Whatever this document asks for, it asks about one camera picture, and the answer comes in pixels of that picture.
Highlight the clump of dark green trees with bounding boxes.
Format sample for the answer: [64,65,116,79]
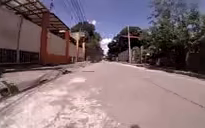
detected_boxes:
[70,21,105,63]

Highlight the utility pole with crossbar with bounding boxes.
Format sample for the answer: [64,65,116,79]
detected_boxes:
[121,25,140,64]

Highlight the grey concrete road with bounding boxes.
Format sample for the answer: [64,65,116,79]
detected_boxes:
[0,60,205,128]

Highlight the pale building with orange pillars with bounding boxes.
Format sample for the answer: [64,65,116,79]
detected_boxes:
[0,0,88,66]

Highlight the grey roadside strip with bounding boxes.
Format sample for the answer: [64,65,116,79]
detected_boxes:
[118,61,205,82]

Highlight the row of trees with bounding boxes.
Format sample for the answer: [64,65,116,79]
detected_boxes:
[107,0,205,73]

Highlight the grey concrete pavement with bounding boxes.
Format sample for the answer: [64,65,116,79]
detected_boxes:
[0,61,91,105]

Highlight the overhead wires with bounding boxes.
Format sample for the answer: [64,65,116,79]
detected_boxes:
[49,0,90,24]

